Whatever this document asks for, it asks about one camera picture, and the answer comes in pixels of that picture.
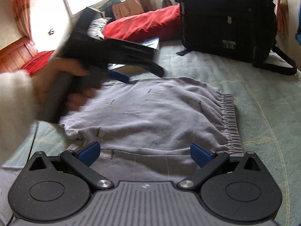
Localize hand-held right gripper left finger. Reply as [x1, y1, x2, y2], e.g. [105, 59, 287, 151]
[29, 141, 115, 192]

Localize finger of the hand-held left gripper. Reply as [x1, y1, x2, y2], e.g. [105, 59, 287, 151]
[107, 69, 130, 83]
[132, 61, 164, 77]

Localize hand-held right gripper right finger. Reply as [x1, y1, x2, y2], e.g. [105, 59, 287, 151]
[177, 143, 262, 191]

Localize grey pants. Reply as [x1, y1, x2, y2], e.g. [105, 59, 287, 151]
[59, 77, 244, 184]

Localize person's left hand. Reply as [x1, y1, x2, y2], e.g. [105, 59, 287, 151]
[30, 58, 101, 111]

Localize grey pillow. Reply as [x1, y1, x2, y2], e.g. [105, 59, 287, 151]
[87, 18, 112, 40]

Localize thick paperback book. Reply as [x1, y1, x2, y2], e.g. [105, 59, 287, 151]
[107, 36, 161, 74]

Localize red quilt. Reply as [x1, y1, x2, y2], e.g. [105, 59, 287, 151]
[24, 5, 181, 76]

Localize cardboard box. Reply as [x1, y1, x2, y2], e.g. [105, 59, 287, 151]
[112, 0, 157, 21]

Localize green plaid blanket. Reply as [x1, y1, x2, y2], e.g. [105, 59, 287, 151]
[0, 39, 301, 226]

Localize wooden headboard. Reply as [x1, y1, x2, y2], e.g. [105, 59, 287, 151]
[0, 36, 38, 74]

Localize orange patterned curtain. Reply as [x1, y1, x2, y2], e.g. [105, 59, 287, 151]
[275, 0, 290, 39]
[11, 0, 34, 41]

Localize black backpack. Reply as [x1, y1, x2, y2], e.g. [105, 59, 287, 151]
[176, 0, 298, 76]

